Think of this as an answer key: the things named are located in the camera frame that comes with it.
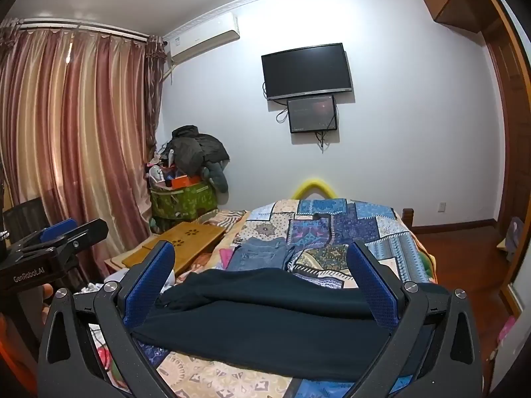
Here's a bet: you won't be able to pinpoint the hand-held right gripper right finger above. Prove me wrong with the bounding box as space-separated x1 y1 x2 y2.
346 240 484 398

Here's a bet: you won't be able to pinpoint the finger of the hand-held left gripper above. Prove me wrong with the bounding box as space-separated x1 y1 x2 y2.
19 218 110 258
39 218 79 243

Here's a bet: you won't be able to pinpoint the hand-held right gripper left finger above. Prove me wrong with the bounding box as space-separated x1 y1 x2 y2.
37 240 179 398

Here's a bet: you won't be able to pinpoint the dark navy pants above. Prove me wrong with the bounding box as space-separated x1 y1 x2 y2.
130 267 451 384

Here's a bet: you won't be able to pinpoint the person's left hand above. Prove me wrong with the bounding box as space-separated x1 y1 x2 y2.
39 283 54 326

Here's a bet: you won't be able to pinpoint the black mesh chair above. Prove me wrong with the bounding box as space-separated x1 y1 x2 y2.
2 197 50 241

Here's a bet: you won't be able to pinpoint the white cloth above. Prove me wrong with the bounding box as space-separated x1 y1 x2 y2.
77 271 125 297

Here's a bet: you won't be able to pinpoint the green cloth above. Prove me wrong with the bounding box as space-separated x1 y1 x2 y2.
415 240 437 285

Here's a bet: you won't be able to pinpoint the wooden lap desk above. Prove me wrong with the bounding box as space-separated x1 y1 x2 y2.
121 222 227 276

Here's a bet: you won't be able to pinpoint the patchwork printed bed sheet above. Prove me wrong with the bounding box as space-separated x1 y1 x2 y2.
89 197 438 398

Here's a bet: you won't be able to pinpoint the green storage bag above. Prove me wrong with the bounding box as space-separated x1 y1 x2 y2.
149 180 219 227

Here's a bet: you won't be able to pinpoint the pink striped curtain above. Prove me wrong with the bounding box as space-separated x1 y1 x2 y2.
0 19 167 283

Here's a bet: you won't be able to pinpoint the striped blanket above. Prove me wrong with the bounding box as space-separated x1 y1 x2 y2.
195 209 250 233

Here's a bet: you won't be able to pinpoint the orange box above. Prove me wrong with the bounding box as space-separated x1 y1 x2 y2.
170 175 202 189

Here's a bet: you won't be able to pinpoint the blue jeans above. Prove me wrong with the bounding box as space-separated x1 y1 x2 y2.
227 238 296 274

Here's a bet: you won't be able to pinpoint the yellow foam tube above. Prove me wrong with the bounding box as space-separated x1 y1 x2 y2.
292 177 338 200

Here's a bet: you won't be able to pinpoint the grey-blue garment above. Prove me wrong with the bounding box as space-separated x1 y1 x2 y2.
201 161 230 193

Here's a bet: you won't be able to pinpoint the pile of dark clothes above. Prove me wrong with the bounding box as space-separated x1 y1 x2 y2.
166 124 230 175

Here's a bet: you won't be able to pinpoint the small black monitor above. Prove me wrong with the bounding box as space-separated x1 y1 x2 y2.
286 95 338 134

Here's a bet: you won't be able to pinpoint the white air conditioner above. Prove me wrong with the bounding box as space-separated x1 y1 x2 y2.
163 12 241 65

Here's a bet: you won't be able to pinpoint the white curtain rail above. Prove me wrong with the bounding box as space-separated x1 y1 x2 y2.
17 17 151 43

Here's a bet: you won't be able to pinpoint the wooden door frame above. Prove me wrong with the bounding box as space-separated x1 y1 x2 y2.
483 0 531 316

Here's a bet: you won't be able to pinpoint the black wall television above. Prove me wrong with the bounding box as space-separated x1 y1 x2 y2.
261 42 354 101

